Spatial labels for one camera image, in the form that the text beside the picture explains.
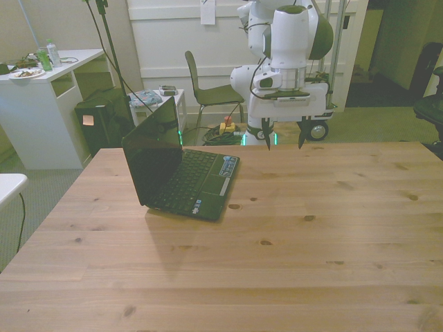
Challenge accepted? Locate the white wheeled cart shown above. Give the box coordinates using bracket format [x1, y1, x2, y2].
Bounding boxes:
[304, 102, 338, 142]

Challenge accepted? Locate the black computer tower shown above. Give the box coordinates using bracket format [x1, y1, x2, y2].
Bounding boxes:
[74, 98, 116, 157]

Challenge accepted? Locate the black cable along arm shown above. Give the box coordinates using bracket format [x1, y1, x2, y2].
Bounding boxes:
[238, 15, 275, 104]

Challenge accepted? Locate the white plate with food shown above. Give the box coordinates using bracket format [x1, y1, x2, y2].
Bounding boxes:
[8, 68, 46, 81]

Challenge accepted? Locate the coiled cable bundle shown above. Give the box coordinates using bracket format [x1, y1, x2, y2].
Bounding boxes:
[200, 124, 248, 147]

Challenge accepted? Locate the dark grey chair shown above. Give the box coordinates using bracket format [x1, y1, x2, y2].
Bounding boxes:
[184, 50, 246, 146]

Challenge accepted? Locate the thin black hanging cable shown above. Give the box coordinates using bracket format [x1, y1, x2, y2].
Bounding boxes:
[15, 192, 27, 256]

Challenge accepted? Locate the green drink can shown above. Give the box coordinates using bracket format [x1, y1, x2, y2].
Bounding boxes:
[37, 47, 53, 73]

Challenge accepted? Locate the white paper sheet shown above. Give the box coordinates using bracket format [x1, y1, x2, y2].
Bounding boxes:
[199, 0, 217, 26]

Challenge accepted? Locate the yellow emergency stop button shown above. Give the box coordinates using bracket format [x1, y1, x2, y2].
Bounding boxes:
[219, 116, 237, 136]

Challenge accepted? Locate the black tripod stand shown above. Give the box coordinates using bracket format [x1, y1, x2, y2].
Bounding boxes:
[82, 0, 136, 129]

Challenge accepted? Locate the black office chair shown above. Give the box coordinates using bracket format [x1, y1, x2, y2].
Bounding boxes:
[409, 41, 443, 153]

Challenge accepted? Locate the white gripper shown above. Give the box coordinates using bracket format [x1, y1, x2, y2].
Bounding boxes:
[248, 82, 330, 151]

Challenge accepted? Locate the white rounded table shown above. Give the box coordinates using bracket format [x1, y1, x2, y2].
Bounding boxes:
[0, 172, 29, 212]

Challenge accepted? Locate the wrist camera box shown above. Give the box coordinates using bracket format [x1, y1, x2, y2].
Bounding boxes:
[257, 89, 311, 107]

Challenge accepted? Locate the clear plastic bottle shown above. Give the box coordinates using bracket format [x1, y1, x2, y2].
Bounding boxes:
[46, 38, 64, 68]

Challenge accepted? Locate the black monitor stand base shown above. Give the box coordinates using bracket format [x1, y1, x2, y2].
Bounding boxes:
[121, 95, 241, 222]

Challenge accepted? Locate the small white side table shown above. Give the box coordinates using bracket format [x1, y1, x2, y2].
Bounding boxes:
[127, 88, 188, 136]

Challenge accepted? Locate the white desk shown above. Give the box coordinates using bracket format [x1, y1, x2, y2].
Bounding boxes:
[0, 48, 116, 171]

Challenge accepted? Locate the aluminium frame post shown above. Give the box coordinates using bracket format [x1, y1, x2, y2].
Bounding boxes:
[324, 0, 348, 112]

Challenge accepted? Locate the patterned folded cloth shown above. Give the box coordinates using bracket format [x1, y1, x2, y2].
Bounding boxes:
[128, 89, 163, 109]

